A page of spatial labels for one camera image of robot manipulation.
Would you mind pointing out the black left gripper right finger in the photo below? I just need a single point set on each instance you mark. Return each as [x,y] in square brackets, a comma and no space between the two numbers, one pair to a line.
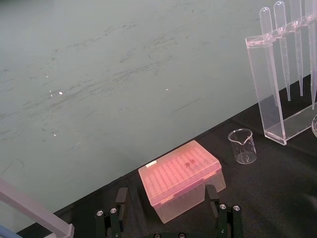
[226,220]

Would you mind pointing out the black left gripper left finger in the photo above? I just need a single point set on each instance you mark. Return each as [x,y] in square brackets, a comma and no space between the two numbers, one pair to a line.
[112,223]

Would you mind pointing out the black table cloth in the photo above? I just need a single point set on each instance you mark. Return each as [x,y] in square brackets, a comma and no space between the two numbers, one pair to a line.
[272,193]

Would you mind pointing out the pink translucent pipette tip box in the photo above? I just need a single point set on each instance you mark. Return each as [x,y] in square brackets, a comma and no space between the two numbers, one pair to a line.
[173,178]

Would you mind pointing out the small clear glass beaker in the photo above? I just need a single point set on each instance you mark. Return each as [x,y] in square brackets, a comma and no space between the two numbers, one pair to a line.
[242,148]

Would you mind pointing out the blue plastic piece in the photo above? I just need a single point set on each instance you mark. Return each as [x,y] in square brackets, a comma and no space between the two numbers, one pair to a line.
[5,233]

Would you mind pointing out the clear acrylic pipette rack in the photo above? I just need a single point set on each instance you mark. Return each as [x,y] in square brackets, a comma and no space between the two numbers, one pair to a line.
[268,99]

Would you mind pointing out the clear petri dish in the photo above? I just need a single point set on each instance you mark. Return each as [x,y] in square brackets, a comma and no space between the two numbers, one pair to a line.
[315,126]

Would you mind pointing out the clear plastic transfer pipette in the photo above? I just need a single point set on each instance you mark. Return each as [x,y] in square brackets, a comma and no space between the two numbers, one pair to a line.
[312,49]
[297,44]
[280,15]
[265,19]

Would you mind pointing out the pale green wall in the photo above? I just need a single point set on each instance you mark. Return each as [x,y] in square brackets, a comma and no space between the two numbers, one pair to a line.
[111,74]

